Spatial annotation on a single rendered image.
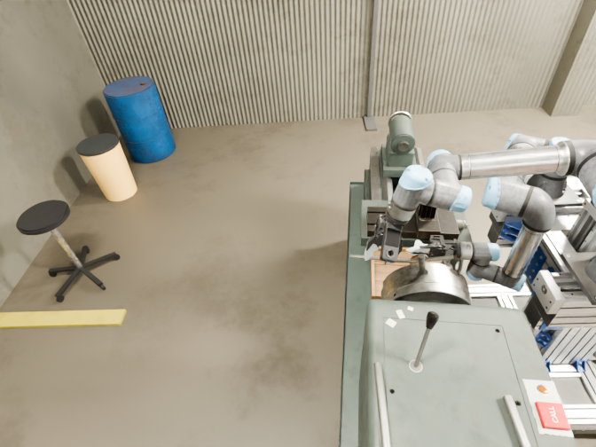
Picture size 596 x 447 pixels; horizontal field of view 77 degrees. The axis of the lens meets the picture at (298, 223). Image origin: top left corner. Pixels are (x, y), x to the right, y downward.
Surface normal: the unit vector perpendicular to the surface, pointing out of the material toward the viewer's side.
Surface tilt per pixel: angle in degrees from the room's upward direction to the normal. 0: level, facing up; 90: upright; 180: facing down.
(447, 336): 0
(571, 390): 0
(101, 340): 0
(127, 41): 90
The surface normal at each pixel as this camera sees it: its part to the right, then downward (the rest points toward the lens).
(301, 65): -0.01, 0.69
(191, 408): -0.07, -0.72
